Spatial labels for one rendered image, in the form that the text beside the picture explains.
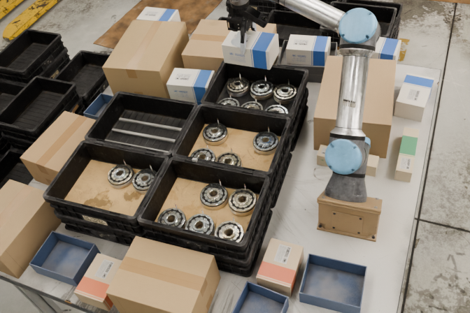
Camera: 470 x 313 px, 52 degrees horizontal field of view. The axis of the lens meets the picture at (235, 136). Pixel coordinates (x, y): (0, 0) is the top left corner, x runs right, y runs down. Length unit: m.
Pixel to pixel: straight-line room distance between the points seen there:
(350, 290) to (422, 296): 0.87
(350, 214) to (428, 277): 0.96
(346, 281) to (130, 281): 0.73
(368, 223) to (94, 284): 0.98
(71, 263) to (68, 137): 0.55
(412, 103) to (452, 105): 1.22
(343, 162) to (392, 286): 0.47
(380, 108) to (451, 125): 1.32
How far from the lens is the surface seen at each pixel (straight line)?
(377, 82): 2.13
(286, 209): 1.92
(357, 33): 1.60
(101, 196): 1.97
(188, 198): 1.85
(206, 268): 1.65
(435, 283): 2.63
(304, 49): 2.39
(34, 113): 3.03
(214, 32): 2.48
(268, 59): 1.93
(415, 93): 2.26
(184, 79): 2.26
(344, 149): 1.59
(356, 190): 1.76
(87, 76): 3.33
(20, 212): 2.03
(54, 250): 2.07
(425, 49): 3.83
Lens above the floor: 2.29
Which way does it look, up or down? 47 degrees down
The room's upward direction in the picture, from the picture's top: 10 degrees counter-clockwise
